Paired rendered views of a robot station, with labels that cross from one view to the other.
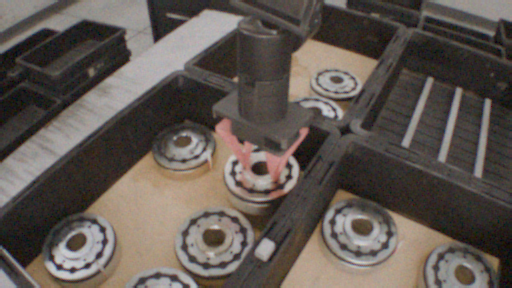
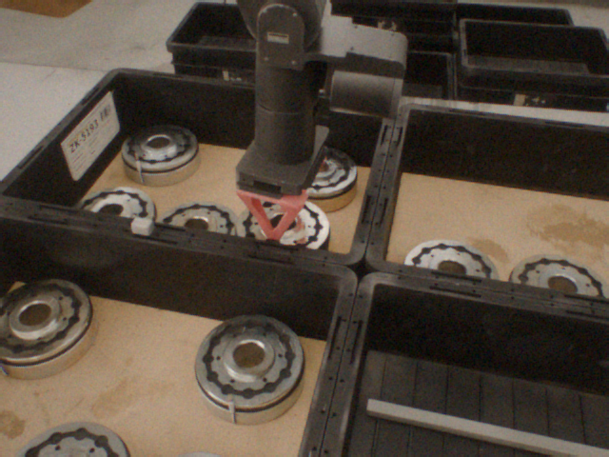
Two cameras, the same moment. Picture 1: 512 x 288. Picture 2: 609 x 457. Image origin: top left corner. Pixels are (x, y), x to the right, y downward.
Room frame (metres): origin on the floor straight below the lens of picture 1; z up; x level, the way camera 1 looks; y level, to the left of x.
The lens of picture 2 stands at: (0.19, -0.46, 1.32)
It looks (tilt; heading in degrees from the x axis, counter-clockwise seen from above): 43 degrees down; 71
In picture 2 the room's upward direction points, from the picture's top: straight up
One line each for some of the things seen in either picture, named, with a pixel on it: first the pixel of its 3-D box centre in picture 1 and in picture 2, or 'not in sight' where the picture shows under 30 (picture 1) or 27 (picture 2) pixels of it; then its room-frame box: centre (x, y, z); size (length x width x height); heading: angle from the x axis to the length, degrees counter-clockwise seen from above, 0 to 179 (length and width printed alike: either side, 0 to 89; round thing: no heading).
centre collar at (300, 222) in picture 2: (261, 169); (283, 224); (0.32, -0.01, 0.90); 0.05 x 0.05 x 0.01
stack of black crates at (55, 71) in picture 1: (85, 86); (515, 117); (1.27, 0.76, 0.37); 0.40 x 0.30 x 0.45; 152
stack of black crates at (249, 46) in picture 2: not in sight; (252, 95); (0.56, 1.13, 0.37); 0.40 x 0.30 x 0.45; 152
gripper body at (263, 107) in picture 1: (263, 96); (284, 131); (0.32, -0.01, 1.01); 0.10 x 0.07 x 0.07; 55
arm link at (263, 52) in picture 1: (267, 44); (295, 72); (0.33, -0.01, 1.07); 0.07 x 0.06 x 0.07; 153
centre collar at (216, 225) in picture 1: (214, 238); (196, 227); (0.23, 0.05, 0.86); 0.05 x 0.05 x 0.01
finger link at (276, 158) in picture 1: (269, 147); (279, 196); (0.31, -0.02, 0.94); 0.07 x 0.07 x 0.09; 55
